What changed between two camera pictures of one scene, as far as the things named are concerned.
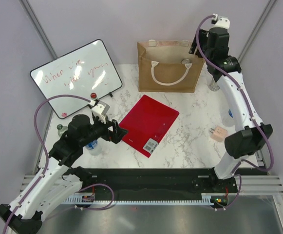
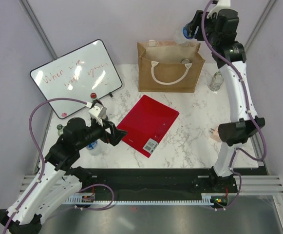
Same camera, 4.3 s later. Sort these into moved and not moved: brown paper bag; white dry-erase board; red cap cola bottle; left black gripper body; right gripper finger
Moved: right gripper finger
Not moved: left black gripper body; red cap cola bottle; brown paper bag; white dry-erase board
